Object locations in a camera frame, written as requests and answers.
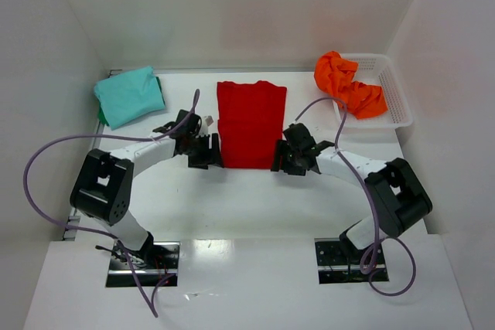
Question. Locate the folded green t shirt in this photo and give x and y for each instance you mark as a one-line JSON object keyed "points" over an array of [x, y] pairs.
{"points": [[159, 90]]}

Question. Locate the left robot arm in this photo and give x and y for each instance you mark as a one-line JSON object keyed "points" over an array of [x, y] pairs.
{"points": [[102, 190]]}

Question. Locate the metal base plate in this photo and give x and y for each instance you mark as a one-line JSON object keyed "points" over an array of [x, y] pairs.
{"points": [[148, 273], [334, 266]]}

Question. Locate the folded turquoise t shirt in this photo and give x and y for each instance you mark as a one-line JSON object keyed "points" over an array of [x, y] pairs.
{"points": [[129, 94]]}

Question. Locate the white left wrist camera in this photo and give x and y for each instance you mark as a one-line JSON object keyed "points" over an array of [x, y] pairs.
{"points": [[206, 122]]}

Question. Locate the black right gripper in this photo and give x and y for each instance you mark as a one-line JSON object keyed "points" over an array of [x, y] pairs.
{"points": [[288, 158]]}

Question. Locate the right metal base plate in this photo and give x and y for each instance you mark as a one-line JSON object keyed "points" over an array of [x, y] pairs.
{"points": [[334, 266]]}

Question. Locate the red t shirt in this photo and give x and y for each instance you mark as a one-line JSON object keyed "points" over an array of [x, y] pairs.
{"points": [[250, 122]]}

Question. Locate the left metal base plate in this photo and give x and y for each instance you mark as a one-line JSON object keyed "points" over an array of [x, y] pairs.
{"points": [[148, 273]]}

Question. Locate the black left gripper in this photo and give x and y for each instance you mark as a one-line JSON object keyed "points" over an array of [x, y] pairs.
{"points": [[202, 148]]}

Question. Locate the white perforated plastic basket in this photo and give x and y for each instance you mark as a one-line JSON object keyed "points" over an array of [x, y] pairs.
{"points": [[378, 70]]}

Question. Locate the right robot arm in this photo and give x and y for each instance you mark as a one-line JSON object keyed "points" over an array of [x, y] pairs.
{"points": [[397, 198]]}

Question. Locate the orange t shirt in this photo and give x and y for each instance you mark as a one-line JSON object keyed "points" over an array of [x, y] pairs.
{"points": [[335, 76]]}

